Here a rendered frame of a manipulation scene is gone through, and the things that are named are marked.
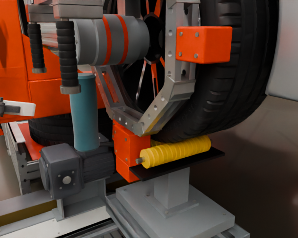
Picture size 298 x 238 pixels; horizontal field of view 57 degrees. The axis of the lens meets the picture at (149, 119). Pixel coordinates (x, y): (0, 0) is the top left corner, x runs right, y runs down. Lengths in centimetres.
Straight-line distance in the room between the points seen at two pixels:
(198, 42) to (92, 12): 22
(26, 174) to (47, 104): 38
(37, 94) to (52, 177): 35
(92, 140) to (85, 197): 52
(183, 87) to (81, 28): 30
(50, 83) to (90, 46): 52
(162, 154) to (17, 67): 68
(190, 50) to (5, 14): 80
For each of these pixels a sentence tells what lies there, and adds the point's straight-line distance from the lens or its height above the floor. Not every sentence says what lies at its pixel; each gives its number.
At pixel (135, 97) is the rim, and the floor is 64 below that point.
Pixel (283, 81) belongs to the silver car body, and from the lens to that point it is 62.
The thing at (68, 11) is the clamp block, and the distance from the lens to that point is 59.
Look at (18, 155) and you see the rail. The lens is 141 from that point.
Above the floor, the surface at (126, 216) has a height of 15.
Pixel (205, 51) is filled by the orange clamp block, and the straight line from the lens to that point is 55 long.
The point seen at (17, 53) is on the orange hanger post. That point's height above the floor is 79.
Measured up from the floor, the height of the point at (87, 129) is 56.
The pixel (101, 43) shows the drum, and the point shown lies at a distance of 75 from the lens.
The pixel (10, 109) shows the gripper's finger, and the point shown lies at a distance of 70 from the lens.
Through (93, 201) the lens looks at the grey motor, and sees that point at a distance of 141.
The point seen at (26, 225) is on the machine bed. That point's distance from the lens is 137.
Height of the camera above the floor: 88
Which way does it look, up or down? 18 degrees down
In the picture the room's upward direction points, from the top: straight up
